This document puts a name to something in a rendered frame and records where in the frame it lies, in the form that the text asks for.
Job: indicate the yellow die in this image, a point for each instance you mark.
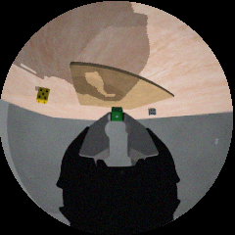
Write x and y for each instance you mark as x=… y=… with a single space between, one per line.
x=42 y=95

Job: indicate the green die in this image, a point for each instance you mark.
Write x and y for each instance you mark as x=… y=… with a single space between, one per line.
x=117 y=113

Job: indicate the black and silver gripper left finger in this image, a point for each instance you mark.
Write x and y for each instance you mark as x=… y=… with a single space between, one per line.
x=90 y=145

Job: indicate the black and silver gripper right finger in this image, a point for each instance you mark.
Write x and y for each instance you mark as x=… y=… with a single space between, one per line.
x=143 y=143

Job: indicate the tan flat mat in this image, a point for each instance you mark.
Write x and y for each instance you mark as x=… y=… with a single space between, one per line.
x=104 y=86

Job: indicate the grey die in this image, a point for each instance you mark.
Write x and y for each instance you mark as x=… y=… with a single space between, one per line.
x=152 y=112

